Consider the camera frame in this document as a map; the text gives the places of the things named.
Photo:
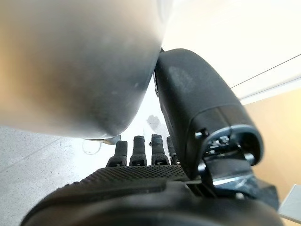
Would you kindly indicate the white counter cabinet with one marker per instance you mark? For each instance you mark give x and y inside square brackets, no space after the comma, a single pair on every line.
[223,35]

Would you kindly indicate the grey robot torso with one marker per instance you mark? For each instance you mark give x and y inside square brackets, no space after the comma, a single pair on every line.
[70,66]

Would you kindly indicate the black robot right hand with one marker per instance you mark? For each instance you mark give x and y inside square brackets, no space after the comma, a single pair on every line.
[200,106]

